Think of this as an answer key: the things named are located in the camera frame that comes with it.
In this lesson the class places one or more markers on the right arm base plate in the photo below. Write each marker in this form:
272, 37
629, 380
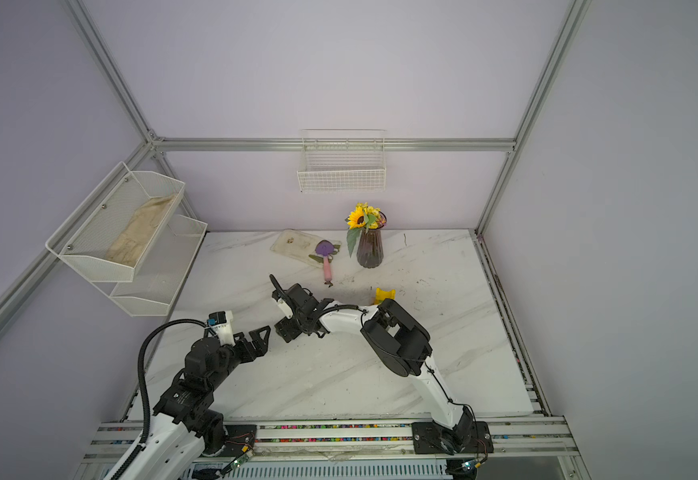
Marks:
470, 438

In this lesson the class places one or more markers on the white mesh lower shelf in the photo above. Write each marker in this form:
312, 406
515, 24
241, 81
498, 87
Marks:
162, 274

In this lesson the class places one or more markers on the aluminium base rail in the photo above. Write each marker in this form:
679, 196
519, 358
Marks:
535, 447

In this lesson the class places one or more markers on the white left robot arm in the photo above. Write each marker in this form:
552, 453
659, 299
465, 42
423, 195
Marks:
181, 427

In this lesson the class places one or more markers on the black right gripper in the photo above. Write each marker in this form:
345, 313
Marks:
286, 332

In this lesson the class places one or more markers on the white mesh shelf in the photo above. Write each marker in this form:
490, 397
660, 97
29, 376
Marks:
85, 237
162, 274

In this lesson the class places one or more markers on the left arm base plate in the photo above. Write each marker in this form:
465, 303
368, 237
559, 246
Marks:
229, 441

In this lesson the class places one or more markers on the yellow sunflower bouquet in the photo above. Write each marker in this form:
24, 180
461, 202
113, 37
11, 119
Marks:
363, 218

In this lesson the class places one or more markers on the white wire wall basket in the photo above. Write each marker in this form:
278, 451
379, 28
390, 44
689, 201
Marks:
342, 160

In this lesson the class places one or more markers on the yellow arch block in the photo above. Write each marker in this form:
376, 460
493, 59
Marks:
382, 295

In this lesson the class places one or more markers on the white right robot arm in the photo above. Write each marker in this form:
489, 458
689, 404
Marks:
402, 345

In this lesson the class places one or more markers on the white mesh upper shelf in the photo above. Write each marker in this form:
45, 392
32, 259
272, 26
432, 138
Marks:
85, 237

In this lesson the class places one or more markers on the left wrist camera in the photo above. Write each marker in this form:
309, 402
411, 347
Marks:
220, 323

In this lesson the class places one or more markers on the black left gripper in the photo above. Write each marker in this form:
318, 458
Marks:
259, 347

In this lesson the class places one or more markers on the purple glass vase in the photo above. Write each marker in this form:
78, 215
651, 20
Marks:
370, 253

